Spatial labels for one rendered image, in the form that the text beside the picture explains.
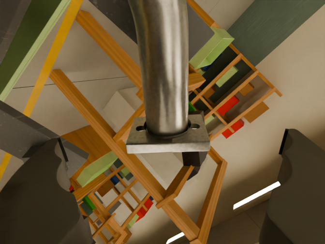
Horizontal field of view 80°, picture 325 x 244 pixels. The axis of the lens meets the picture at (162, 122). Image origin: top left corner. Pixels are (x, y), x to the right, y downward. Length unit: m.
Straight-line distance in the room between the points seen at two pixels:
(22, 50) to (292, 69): 6.04
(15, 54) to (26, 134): 0.14
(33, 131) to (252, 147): 6.44
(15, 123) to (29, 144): 0.03
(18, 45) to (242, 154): 6.52
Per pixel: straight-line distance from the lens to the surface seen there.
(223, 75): 5.60
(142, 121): 0.15
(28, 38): 0.34
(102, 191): 5.84
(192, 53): 0.16
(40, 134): 0.24
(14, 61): 0.35
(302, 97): 6.27
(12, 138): 0.25
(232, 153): 6.68
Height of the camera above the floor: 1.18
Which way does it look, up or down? 5 degrees down
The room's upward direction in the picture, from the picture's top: 138 degrees clockwise
